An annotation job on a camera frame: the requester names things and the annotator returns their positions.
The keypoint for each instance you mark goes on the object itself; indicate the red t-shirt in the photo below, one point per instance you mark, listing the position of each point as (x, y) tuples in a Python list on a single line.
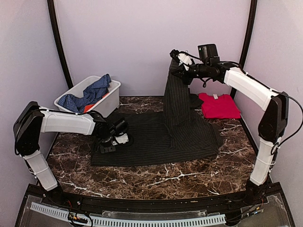
[(219, 107)]

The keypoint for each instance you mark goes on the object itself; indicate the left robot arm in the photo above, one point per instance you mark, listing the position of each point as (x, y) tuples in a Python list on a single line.
[(35, 120)]

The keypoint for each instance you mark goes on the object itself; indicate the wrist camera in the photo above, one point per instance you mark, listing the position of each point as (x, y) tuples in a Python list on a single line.
[(121, 135), (208, 54)]

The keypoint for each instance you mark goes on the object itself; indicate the white plastic laundry bin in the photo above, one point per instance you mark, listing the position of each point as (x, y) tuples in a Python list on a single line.
[(106, 106)]

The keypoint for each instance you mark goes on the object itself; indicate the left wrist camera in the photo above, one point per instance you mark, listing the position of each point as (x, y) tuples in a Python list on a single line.
[(121, 135)]

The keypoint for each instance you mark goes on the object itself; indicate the black frame post right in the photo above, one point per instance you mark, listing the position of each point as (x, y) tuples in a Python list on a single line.
[(249, 31)]

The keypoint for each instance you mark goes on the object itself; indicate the black frame post left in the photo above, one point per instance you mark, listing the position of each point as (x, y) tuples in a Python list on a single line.
[(58, 43)]

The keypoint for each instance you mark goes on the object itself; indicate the white slotted cable duct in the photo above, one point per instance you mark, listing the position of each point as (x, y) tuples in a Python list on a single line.
[(128, 219)]

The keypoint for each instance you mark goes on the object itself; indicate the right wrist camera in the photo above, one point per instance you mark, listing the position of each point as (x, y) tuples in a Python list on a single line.
[(208, 54)]

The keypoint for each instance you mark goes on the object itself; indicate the black front rail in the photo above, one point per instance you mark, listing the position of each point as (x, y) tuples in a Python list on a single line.
[(225, 203)]

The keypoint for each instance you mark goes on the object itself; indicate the blue checkered garment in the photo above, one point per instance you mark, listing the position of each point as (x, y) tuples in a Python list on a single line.
[(91, 95)]

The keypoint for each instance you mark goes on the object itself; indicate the black frame post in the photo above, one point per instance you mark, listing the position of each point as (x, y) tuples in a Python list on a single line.
[(249, 31), (58, 43)]

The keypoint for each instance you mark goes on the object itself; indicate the orange red garment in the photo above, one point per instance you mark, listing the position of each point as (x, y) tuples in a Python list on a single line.
[(90, 106)]

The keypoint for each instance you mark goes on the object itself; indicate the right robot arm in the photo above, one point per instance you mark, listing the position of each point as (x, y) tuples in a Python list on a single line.
[(274, 104)]

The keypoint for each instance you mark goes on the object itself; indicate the black striped garment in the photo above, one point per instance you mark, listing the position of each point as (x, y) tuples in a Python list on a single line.
[(176, 134)]

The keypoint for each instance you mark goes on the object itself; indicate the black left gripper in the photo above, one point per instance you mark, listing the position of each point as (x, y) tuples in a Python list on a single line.
[(103, 149)]

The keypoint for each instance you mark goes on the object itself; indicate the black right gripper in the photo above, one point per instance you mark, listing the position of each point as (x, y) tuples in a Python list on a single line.
[(183, 74)]

